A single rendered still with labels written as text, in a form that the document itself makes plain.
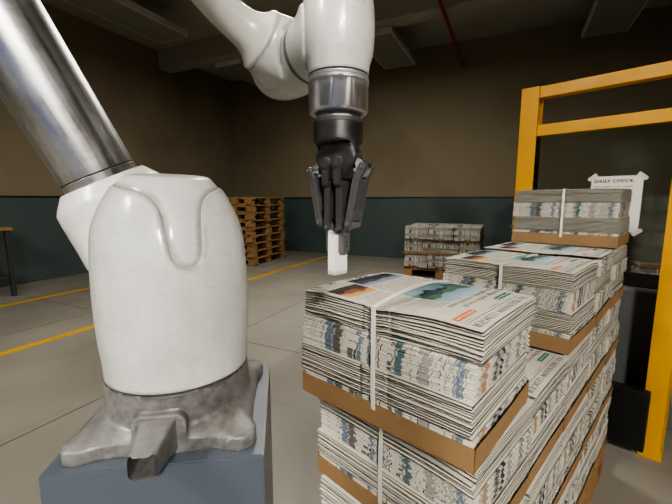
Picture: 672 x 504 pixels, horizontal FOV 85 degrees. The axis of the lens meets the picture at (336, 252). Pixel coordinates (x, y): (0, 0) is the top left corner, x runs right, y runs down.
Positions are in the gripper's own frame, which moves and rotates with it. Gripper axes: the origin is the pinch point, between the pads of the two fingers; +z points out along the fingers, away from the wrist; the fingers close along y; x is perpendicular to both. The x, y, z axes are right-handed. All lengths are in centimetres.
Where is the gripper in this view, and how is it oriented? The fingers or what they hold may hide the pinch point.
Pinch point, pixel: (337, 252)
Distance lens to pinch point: 57.8
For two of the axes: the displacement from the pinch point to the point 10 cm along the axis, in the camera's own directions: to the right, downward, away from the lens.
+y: -7.1, -1.0, 7.0
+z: 0.0, 9.9, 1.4
